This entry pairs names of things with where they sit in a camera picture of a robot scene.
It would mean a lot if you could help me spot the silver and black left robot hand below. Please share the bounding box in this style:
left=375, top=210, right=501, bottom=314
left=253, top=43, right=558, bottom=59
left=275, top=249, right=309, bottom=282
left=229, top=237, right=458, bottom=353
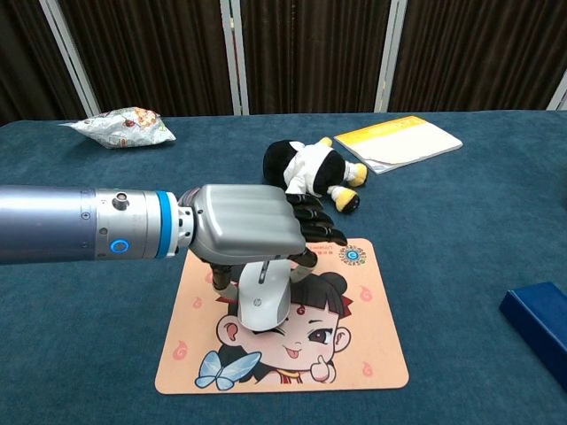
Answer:
left=178, top=183, right=349, bottom=304

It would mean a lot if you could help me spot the white wireless computer mouse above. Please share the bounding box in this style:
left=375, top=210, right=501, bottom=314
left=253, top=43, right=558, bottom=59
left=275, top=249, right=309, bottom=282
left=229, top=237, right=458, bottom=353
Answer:
left=237, top=259, right=293, bottom=332

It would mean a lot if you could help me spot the cartoon girl mouse pad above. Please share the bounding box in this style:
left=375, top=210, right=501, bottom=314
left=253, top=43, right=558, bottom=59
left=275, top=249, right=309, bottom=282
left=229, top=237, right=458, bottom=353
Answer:
left=154, top=237, right=410, bottom=396

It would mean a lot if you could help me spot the black and white plush toy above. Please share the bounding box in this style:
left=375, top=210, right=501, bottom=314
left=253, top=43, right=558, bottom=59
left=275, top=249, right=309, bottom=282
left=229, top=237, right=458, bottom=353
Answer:
left=262, top=136, right=369, bottom=216

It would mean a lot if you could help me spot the crumpled printed snack bag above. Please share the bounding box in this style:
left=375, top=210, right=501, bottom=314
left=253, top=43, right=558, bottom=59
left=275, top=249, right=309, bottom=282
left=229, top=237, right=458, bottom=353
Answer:
left=58, top=106, right=177, bottom=150

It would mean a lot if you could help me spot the yellow and white notebook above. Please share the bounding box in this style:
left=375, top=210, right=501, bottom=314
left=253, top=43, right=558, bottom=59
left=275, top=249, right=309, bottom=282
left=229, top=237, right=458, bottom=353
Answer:
left=333, top=115, right=464, bottom=175

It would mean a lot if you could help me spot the dark folding screen with white frames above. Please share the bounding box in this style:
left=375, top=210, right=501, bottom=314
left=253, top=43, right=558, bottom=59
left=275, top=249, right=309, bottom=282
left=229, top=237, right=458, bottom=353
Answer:
left=0, top=0, right=567, bottom=128

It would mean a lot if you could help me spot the dark blue box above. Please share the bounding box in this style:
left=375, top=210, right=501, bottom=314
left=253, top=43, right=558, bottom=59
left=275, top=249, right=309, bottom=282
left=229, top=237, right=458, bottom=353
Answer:
left=499, top=281, right=567, bottom=393

